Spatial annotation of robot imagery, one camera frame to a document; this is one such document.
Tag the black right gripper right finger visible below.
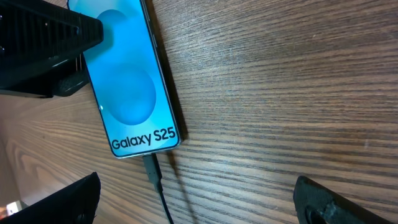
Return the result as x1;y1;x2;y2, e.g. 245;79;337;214
293;176;391;224

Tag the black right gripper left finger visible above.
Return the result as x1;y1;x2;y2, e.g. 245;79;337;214
1;172;101;224

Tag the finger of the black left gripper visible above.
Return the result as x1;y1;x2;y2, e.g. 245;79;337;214
1;54;90;98
1;0;104;88

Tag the black USB charging cable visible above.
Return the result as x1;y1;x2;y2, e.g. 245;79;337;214
142;152;175;224

